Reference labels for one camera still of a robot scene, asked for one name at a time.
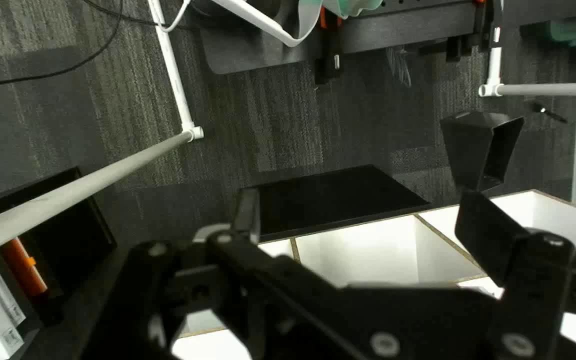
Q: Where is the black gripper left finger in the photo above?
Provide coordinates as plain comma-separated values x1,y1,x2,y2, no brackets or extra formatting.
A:
80,230,387,360

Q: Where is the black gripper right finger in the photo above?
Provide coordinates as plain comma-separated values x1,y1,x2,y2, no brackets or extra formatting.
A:
454,190,576,318

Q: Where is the black tapered box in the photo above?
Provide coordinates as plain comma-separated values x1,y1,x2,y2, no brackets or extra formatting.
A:
439,107,527,194

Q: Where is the white cubby shelf cabinet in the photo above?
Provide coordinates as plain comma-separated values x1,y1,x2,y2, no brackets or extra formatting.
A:
167,187,576,360

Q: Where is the black low cabinet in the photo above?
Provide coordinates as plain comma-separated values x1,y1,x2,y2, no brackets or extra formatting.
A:
0,165,118,330

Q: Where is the black flat box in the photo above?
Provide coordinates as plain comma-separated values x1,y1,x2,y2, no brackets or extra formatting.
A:
230,163,432,243

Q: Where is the orange bar handle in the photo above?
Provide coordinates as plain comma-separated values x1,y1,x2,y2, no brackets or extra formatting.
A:
0,235,53,300

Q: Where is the black floor cable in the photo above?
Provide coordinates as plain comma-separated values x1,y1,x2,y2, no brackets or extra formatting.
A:
0,0,164,91

